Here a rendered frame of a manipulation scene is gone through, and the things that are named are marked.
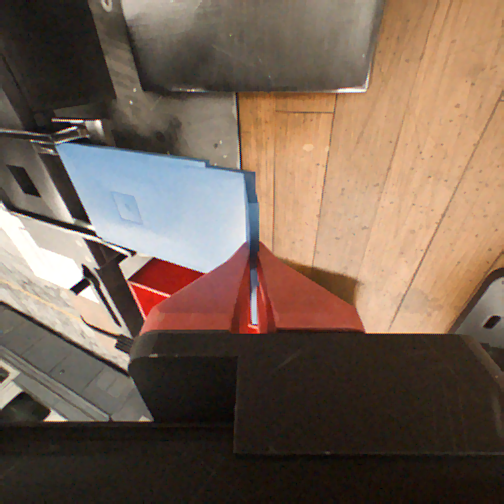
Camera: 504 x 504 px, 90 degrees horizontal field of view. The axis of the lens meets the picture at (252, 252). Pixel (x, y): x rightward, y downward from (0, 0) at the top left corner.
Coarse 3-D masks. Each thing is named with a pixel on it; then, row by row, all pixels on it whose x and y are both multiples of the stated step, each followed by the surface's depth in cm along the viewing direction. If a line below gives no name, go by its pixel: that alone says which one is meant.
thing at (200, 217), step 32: (64, 160) 17; (96, 160) 15; (128, 160) 14; (96, 192) 17; (128, 192) 16; (160, 192) 14; (192, 192) 13; (224, 192) 12; (96, 224) 19; (128, 224) 18; (160, 224) 16; (192, 224) 15; (224, 224) 14; (256, 224) 10; (192, 256) 17; (224, 256) 15; (256, 256) 11; (256, 320) 13
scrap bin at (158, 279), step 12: (144, 264) 32; (156, 264) 32; (168, 264) 31; (132, 276) 30; (144, 276) 30; (156, 276) 30; (168, 276) 30; (180, 276) 30; (192, 276) 30; (132, 288) 30; (144, 288) 29; (156, 288) 28; (168, 288) 28; (180, 288) 28; (144, 300) 33; (156, 300) 35; (144, 312) 33; (252, 324) 24
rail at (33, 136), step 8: (0, 128) 18; (8, 128) 18; (32, 128) 18; (40, 128) 17; (48, 128) 17; (0, 136) 18; (8, 136) 18; (16, 136) 17; (24, 136) 17; (32, 136) 16; (40, 136) 16; (48, 136) 16
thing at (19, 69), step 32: (0, 0) 15; (32, 0) 16; (64, 0) 18; (0, 32) 15; (32, 32) 17; (64, 32) 18; (96, 32) 20; (32, 64) 17; (64, 64) 19; (96, 64) 21; (32, 96) 17; (64, 96) 19; (96, 96) 21
